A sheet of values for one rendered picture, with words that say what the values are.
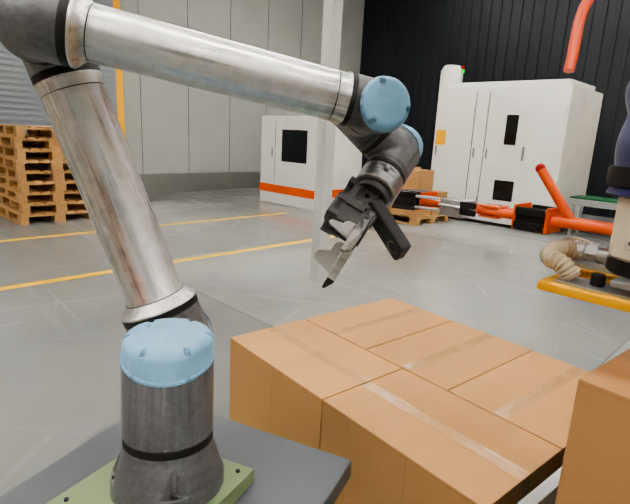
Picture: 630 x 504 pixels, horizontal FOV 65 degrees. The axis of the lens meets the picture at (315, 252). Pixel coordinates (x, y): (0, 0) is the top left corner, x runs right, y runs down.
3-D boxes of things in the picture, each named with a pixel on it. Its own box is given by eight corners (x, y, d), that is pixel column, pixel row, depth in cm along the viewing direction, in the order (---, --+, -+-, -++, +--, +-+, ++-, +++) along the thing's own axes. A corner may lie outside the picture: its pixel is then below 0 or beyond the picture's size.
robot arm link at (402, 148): (376, 131, 108) (406, 164, 111) (350, 167, 102) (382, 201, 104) (404, 112, 100) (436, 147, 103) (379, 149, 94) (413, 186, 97)
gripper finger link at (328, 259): (304, 273, 97) (328, 233, 96) (330, 289, 96) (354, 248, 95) (301, 274, 94) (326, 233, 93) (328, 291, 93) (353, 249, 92)
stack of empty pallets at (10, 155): (101, 218, 735) (97, 129, 705) (18, 225, 659) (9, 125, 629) (70, 207, 823) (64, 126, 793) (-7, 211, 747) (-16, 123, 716)
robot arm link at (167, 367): (112, 457, 76) (110, 348, 73) (130, 404, 92) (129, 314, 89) (214, 450, 79) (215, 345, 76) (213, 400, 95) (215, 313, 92)
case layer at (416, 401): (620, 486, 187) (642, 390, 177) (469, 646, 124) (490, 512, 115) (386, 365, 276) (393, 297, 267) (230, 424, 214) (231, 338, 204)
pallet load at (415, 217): (447, 221, 880) (453, 170, 860) (415, 226, 810) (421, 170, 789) (393, 211, 963) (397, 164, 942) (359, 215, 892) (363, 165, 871)
